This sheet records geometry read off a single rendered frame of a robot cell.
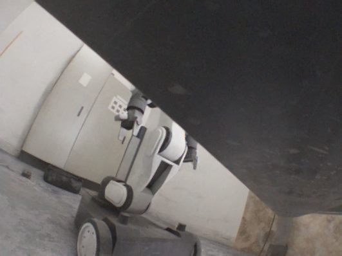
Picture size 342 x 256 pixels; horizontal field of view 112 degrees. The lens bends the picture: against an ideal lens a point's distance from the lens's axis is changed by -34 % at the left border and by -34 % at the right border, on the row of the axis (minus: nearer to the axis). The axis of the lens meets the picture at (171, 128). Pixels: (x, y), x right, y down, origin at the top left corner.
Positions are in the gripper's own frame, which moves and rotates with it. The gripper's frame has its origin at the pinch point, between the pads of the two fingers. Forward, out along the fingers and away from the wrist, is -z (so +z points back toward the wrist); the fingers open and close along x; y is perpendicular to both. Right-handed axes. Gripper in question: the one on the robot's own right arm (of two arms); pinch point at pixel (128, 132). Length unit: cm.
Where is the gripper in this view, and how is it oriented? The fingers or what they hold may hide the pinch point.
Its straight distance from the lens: 77.1
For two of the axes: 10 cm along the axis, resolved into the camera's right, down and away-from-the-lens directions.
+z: 1.7, -8.6, 4.9
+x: 7.5, -2.1, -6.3
